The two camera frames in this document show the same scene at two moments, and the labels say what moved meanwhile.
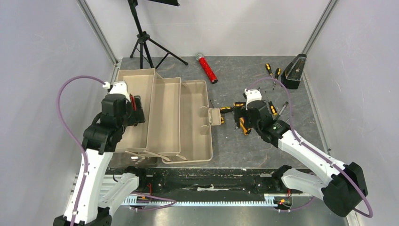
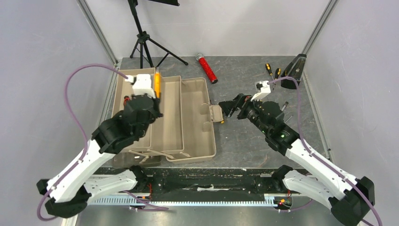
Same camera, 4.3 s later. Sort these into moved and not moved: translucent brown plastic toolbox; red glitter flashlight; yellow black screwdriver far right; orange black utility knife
Moved: orange black utility knife
Not moved: translucent brown plastic toolbox; yellow black screwdriver far right; red glitter flashlight
